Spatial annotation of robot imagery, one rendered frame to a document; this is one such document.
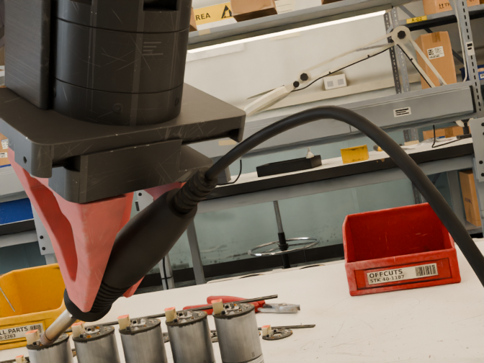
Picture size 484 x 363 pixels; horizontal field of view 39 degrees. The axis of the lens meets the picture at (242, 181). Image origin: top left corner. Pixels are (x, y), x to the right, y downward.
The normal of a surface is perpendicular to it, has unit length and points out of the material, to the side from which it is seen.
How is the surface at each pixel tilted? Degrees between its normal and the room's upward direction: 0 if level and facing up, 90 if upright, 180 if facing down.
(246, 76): 90
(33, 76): 90
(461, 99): 90
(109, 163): 117
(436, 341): 0
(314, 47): 90
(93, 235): 138
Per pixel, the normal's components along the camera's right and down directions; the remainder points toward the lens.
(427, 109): -0.12, 0.08
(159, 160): 0.66, 0.38
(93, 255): 0.57, 0.68
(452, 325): -0.18, -0.98
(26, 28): -0.73, 0.18
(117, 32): 0.16, 0.42
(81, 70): -0.26, 0.36
